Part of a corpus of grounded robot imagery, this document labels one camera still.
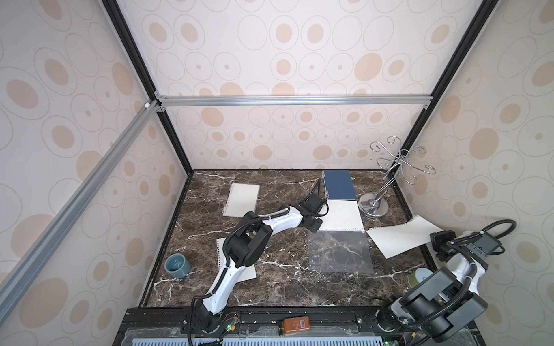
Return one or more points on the small grid spiral notebook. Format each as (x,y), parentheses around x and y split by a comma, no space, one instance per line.
(242,199)

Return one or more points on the chrome hook stand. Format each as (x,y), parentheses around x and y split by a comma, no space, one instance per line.
(396,166)

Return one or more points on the teal ceramic cup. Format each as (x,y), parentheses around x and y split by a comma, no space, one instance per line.
(177,266)

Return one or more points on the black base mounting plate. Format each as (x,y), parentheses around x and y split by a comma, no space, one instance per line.
(320,325)

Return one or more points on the blue spiral notebook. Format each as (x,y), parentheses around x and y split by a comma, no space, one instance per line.
(338,185)

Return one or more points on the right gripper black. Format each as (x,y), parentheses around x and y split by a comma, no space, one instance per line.
(444,238)

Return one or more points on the diagonal aluminium rail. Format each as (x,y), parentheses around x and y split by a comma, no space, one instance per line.
(35,259)

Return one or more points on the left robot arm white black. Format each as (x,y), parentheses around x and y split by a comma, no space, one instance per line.
(245,246)

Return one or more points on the orange electronic module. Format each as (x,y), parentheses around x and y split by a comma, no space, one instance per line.
(296,325)

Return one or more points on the torn grid paper page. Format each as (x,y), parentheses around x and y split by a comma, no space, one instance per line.
(248,274)

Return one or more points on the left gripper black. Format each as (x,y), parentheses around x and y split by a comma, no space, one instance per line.
(317,224)

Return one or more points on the large lined spiral notebook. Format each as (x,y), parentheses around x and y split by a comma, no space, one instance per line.
(341,244)

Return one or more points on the torn lined paper page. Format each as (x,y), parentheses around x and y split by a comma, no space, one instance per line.
(395,240)

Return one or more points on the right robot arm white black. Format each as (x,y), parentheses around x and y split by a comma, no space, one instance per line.
(448,299)

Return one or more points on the horizontal aluminium rail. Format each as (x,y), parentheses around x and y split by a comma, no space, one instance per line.
(295,100)

